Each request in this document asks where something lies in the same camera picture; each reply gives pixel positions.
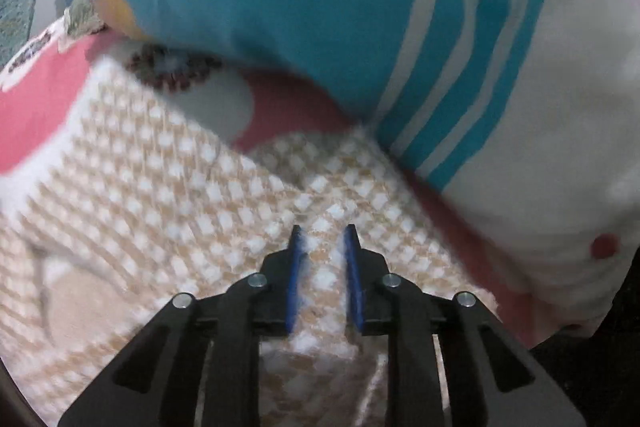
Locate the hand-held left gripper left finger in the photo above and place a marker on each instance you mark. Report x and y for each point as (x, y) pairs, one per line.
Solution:
(299, 277)

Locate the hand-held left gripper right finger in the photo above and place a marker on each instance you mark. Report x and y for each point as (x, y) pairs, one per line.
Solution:
(352, 277)

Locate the beige white checked knit coat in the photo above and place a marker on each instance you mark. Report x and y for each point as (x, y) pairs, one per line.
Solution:
(150, 207)

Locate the grey patterned cloth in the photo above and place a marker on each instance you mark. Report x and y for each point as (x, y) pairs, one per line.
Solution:
(80, 17)

